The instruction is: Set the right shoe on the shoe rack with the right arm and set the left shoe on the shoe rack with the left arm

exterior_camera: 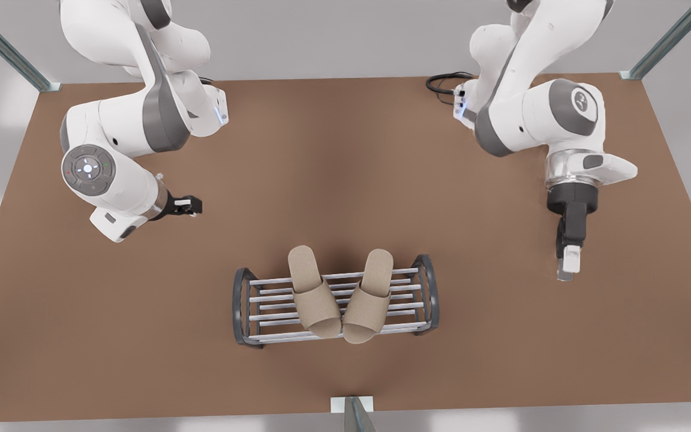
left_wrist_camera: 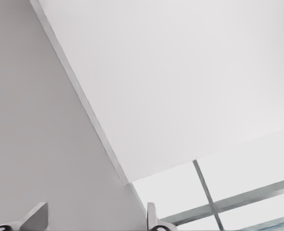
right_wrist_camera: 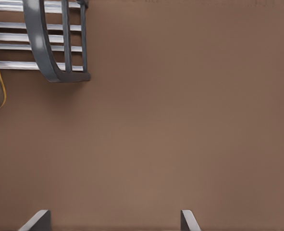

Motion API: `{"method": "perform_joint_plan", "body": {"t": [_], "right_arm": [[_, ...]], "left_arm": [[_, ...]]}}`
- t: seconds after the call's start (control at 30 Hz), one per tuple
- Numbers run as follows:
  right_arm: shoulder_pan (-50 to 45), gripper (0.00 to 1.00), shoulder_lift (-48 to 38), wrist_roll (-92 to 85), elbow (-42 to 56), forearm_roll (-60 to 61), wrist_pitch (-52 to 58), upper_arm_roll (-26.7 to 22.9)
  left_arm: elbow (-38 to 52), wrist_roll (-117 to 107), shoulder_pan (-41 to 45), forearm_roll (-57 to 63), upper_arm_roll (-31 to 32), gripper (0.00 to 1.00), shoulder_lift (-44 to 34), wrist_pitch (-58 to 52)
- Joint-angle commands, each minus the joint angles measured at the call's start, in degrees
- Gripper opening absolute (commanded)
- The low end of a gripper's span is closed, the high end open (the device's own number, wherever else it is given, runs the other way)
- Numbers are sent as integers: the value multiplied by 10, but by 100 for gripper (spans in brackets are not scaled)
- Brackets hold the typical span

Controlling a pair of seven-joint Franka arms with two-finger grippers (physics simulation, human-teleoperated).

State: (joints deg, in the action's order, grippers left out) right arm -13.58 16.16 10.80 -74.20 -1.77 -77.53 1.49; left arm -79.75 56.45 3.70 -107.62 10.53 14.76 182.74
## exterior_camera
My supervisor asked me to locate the grey metal shoe rack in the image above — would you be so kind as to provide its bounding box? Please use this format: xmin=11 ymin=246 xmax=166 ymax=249
xmin=232 ymin=254 xmax=440 ymax=349

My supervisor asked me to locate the beige slipper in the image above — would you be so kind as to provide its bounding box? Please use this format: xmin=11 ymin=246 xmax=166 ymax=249
xmin=287 ymin=245 xmax=343 ymax=338
xmin=341 ymin=248 xmax=395 ymax=346

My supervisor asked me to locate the silver frame post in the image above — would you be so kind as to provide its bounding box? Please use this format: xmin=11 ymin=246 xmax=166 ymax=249
xmin=330 ymin=395 xmax=375 ymax=432
xmin=0 ymin=0 xmax=62 ymax=93
xmin=619 ymin=0 xmax=691 ymax=81

